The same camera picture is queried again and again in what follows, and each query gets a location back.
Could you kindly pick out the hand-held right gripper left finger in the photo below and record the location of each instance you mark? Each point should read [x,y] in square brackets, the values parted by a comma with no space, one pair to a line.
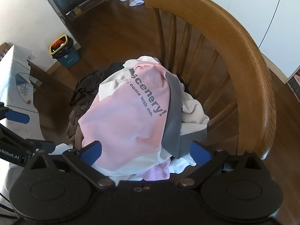
[93,151]

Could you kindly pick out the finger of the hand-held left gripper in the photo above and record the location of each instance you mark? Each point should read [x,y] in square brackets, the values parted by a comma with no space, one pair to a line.
[17,117]
[43,145]

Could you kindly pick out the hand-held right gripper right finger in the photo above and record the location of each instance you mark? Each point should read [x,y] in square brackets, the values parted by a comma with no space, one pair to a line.
[199,153]

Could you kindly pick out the pink grey cream sweatshirt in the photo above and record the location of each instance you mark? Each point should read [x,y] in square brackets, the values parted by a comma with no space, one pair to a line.
[131,121]

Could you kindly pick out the curved-back wooden chair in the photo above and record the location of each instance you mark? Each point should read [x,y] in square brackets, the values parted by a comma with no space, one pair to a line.
[234,39]

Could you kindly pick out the white garment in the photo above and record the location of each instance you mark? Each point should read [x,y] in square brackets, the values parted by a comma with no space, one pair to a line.
[179,165]

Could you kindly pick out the dark brown garment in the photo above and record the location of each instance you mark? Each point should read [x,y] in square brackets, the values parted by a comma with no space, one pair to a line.
[82,112]

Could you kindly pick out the white floral tablecloth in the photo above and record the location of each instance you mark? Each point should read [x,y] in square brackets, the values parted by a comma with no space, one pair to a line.
[14,75]

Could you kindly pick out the light pink garment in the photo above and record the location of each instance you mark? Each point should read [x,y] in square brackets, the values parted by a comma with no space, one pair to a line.
[155,172]

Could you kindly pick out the light wooden chair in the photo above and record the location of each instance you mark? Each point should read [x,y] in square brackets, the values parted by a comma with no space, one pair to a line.
[3,49]

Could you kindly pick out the blue trash bin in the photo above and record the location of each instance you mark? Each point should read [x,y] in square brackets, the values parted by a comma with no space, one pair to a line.
[69,58]

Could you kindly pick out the white shoes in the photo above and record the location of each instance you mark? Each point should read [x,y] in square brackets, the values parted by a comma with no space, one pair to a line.
[136,1]

